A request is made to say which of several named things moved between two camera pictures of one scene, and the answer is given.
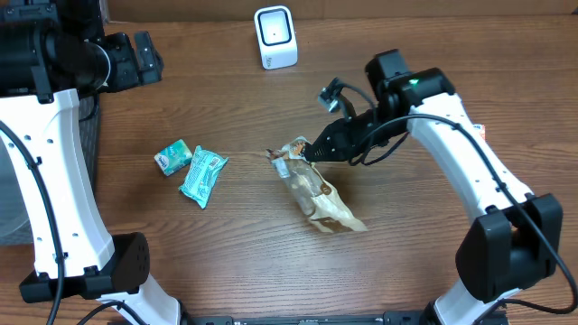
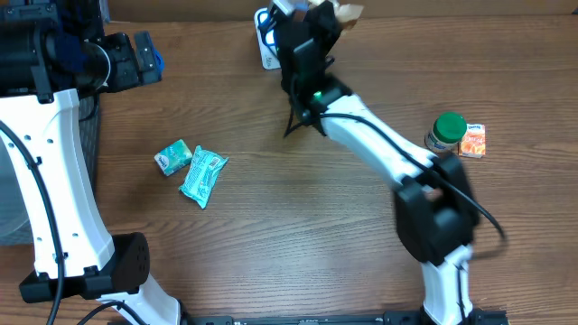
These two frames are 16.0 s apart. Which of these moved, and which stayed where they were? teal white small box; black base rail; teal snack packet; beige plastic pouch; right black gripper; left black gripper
Moved: beige plastic pouch; right black gripper
Stayed: teal white small box; black base rail; left black gripper; teal snack packet
